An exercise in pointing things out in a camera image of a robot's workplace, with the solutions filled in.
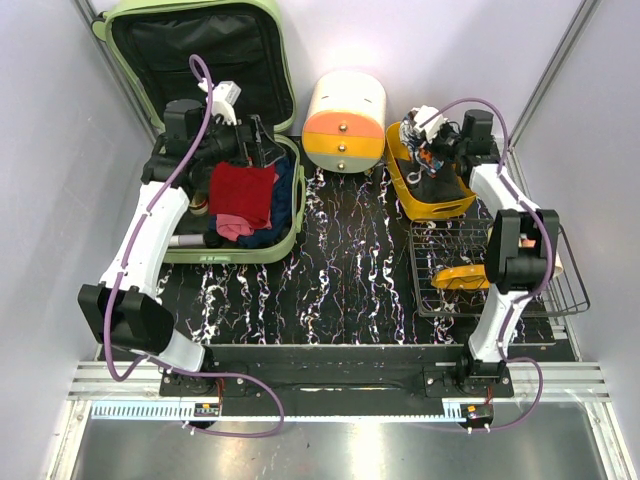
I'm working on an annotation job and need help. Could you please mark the white cylindrical drawer cabinet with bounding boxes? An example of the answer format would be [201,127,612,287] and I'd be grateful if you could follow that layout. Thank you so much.
[302,70,386,174]

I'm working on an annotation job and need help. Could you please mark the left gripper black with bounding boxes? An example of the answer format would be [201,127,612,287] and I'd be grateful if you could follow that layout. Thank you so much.
[194,113,284,169]

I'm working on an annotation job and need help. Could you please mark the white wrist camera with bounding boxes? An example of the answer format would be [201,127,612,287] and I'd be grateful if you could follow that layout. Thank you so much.
[412,105,448,142]
[198,79,241,125]

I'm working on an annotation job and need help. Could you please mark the black wire rack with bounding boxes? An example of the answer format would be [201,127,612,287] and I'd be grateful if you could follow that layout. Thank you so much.
[409,217,591,320]

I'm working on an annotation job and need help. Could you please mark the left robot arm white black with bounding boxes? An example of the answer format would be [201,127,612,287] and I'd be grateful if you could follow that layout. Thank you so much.
[78,98,238,396]

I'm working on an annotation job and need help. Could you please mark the white cylindrical bottle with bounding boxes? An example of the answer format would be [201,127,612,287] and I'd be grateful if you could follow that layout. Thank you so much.
[169,234,205,248]

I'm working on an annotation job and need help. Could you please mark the red garment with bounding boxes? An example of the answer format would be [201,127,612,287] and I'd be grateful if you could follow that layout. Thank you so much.
[209,163,276,229]

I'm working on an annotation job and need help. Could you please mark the orange plastic basket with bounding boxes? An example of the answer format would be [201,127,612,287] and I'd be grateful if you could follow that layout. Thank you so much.
[385,122,476,221]

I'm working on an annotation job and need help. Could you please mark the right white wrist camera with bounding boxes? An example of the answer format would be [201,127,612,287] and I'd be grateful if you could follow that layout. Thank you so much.
[412,105,448,142]

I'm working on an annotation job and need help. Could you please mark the grey dotted cloth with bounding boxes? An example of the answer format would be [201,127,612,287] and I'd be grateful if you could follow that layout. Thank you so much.
[397,160,467,204]

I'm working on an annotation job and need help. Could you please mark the green hard-shell suitcase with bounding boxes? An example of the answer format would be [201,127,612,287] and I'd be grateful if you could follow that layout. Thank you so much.
[92,1,304,264]

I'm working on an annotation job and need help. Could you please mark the yellow plate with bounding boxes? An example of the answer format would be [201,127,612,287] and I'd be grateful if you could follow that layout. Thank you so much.
[431,265,490,291]

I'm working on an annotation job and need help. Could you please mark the pink white cup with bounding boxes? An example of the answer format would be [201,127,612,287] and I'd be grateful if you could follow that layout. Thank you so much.
[552,248,564,278]

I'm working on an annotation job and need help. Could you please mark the pink garment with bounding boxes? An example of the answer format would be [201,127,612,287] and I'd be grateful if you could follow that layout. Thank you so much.
[213,214,255,242]

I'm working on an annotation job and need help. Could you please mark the blue orange patterned garment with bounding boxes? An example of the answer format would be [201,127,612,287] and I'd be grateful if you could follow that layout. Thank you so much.
[399,110,447,177]

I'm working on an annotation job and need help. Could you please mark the navy blue garment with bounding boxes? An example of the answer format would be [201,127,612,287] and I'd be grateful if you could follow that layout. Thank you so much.
[209,156,295,249]

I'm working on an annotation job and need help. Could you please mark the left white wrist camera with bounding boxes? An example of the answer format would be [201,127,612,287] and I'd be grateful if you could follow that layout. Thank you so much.
[198,79,241,125]

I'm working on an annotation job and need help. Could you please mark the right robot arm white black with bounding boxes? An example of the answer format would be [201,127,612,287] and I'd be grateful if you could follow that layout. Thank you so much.
[425,109,560,397]

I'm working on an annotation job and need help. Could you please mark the gold lidded jar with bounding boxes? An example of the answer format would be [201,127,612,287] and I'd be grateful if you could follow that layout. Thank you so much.
[188,191,209,217]

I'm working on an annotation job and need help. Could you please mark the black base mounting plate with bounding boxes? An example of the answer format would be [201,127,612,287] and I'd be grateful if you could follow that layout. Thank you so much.
[158,362,514,399]

